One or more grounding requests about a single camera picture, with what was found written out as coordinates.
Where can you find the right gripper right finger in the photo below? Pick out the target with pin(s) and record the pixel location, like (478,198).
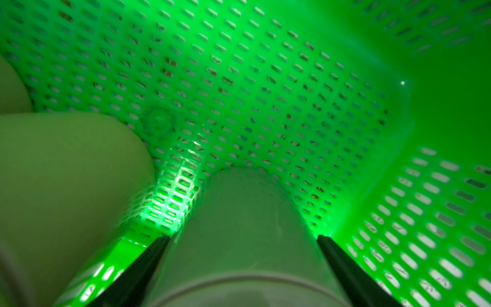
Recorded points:
(359,287)

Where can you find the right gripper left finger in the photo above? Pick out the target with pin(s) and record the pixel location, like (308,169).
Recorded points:
(130,288)

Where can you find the green plastic perforated basket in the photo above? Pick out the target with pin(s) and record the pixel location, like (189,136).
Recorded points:
(375,116)

